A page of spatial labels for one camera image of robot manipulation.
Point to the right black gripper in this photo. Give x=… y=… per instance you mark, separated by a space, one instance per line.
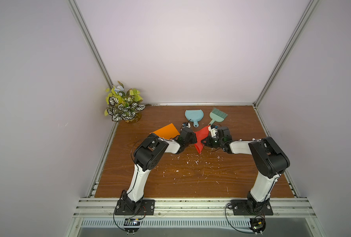
x=206 y=140

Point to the red square paper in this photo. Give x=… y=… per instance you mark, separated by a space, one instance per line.
x=201 y=135

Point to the orange square paper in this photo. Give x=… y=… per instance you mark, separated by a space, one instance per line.
x=167 y=132

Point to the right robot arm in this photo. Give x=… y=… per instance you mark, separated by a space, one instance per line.
x=270 y=160

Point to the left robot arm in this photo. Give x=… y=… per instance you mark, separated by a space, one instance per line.
x=146 y=157

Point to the green hand brush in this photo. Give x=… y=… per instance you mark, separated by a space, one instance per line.
x=217 y=115

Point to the light blue dustpan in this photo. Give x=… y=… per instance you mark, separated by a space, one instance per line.
x=194 y=116

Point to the right connector board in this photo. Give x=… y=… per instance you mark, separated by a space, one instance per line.
x=257 y=224

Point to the connector board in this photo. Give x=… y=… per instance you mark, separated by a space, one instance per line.
x=257 y=224
x=131 y=225

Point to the potted artificial plant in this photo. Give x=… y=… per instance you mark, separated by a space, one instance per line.
x=124 y=105

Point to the left connector board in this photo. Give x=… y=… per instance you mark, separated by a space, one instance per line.
x=131 y=225

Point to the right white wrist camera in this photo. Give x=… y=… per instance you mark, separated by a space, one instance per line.
x=213 y=130

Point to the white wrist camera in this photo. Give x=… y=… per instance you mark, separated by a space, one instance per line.
x=213 y=130
x=184 y=125

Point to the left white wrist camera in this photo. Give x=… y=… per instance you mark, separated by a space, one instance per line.
x=184 y=125

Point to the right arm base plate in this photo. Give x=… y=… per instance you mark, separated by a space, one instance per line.
x=250 y=207

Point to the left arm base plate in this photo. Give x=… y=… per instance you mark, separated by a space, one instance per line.
x=142 y=207

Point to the aluminium front rail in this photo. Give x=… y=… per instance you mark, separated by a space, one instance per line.
x=195 y=207

